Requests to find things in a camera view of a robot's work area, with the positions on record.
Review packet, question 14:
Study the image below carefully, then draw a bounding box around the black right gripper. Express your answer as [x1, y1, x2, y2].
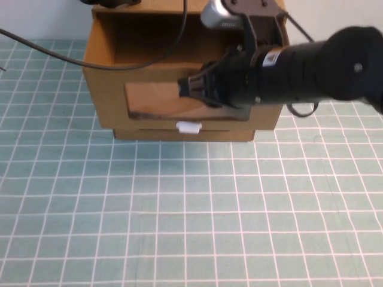
[178, 46, 263, 110]

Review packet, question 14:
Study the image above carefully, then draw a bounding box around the cardboard shoe box with shoe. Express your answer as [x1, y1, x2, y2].
[82, 0, 290, 132]

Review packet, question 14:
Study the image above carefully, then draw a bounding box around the white plastic box latch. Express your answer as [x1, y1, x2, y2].
[175, 120, 202, 136]

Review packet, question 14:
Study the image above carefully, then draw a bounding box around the green checked tablecloth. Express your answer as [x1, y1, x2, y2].
[0, 39, 383, 287]

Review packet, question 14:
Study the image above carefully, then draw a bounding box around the black rounded object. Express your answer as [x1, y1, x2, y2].
[80, 0, 142, 9]

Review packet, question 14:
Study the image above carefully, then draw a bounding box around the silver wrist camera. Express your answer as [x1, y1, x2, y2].
[199, 0, 244, 30]

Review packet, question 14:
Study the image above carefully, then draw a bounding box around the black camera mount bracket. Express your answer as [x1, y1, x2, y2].
[220, 0, 290, 65]

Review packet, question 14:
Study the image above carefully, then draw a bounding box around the thin black cable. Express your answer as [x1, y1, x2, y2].
[285, 100, 320, 118]
[282, 10, 315, 43]

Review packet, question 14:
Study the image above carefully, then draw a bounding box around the long black cable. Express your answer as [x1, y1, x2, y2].
[0, 0, 189, 72]

